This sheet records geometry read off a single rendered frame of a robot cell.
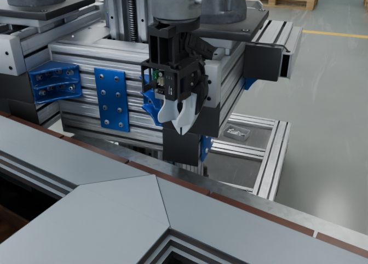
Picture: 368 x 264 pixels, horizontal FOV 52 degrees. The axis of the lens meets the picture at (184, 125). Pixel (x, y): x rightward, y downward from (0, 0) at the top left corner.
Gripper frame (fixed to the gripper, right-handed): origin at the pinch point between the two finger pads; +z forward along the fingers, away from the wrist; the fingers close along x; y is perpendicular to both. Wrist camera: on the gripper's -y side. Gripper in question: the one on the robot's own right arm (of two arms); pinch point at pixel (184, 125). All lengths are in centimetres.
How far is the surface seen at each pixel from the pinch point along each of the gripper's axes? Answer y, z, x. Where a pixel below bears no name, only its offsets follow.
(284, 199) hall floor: -98, 91, -1
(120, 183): 13.8, 5.5, -4.1
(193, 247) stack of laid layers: 18.5, 6.8, 12.7
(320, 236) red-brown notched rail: 5.5, 8.3, 27.2
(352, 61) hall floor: -326, 91, -9
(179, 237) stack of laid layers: 18.1, 6.6, 10.3
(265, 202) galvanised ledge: -14.0, 22.9, 12.9
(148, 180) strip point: 10.8, 5.5, -0.5
